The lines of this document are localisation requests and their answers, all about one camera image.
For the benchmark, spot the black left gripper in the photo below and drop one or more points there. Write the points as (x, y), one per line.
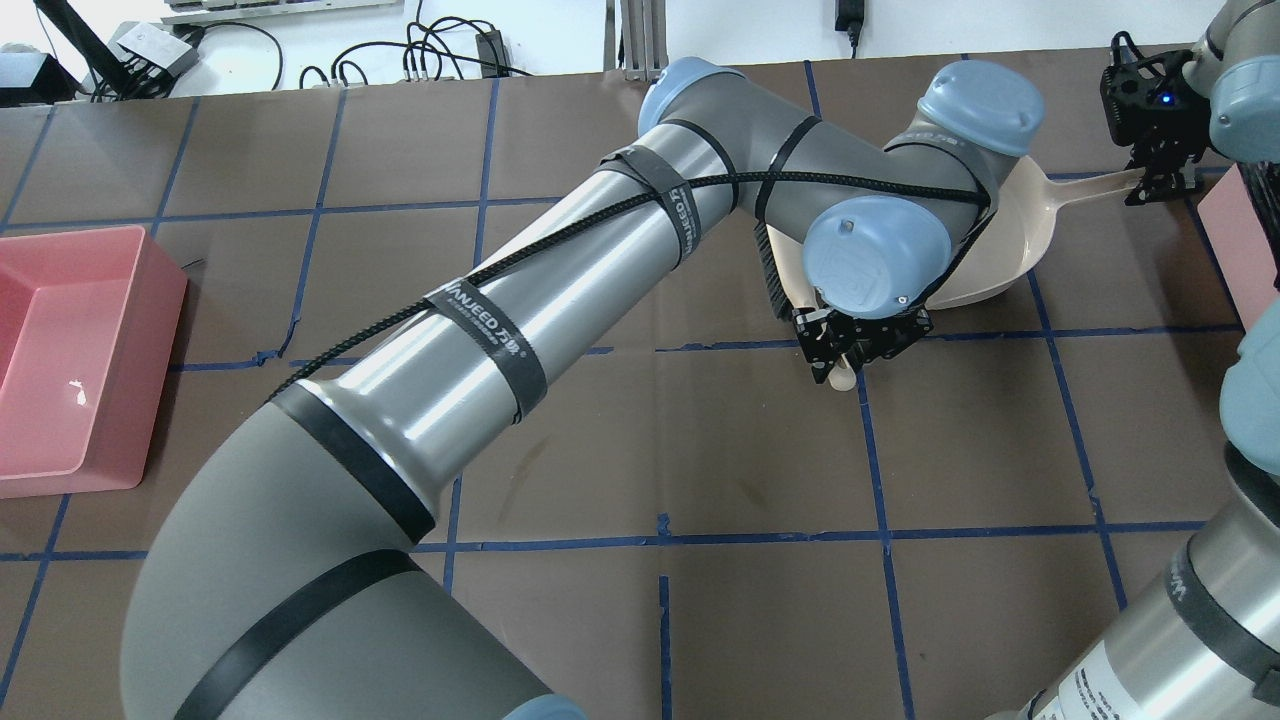
(868, 337)

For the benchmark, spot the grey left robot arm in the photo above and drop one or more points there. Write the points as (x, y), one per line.
(281, 586)

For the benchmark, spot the pink plastic bin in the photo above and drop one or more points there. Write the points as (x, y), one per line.
(89, 323)

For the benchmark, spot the beige plastic dustpan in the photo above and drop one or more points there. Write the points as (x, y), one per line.
(1000, 240)

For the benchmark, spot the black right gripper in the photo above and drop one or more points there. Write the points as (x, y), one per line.
(1172, 124)

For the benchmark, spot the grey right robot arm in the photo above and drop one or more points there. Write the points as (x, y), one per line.
(1200, 642)

